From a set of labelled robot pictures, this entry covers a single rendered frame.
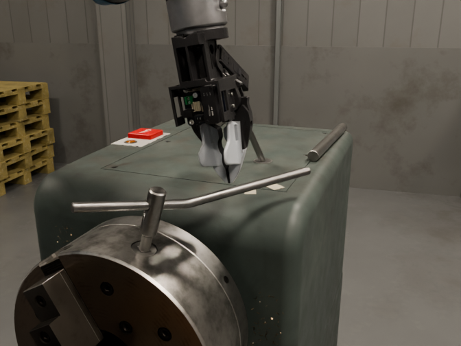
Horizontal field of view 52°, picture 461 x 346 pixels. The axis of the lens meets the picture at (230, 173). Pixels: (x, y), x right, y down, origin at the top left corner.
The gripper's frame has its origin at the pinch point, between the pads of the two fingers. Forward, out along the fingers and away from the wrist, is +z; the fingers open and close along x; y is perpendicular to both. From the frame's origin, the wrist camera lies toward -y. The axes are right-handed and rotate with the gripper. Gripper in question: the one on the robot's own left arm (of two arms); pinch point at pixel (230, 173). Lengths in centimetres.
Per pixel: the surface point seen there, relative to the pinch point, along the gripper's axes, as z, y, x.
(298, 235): 9.4, 1.2, 9.3
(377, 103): 47, -377, -12
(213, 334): 16.0, 16.0, 1.1
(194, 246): 8.0, 8.0, -3.6
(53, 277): 6.5, 20.6, -17.0
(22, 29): -74, -341, -356
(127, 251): 5.0, 16.0, -8.6
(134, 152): -0.4, -18.2, -28.2
